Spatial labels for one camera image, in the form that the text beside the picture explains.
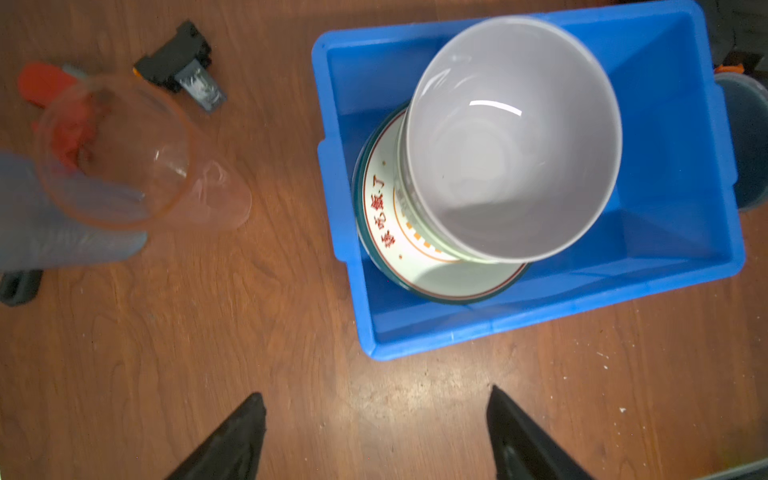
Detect sunburst pattern plate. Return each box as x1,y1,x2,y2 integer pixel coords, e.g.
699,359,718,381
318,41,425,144
352,104,530,304

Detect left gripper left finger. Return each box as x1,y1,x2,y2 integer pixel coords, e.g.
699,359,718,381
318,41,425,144
167,392,266,480

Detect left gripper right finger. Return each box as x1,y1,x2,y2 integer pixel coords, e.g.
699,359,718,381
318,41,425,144
486,385,592,480

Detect blue grey bowl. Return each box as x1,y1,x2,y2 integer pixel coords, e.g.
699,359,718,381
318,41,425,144
714,72,767,211

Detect grey translucent cup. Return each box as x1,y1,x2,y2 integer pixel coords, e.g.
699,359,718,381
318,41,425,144
1,152,148,272

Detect lilac bowl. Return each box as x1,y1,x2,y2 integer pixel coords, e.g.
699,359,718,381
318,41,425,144
398,16,623,263

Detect green bowl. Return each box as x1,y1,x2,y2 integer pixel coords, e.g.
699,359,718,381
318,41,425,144
395,111,524,265

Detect red small object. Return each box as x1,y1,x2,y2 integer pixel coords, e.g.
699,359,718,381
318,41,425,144
0,62,103,307

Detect blue plastic bin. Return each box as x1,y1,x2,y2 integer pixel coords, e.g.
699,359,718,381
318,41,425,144
312,1,746,361

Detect clear glass with dark base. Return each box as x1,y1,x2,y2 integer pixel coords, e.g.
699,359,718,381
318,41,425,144
32,20,253,232

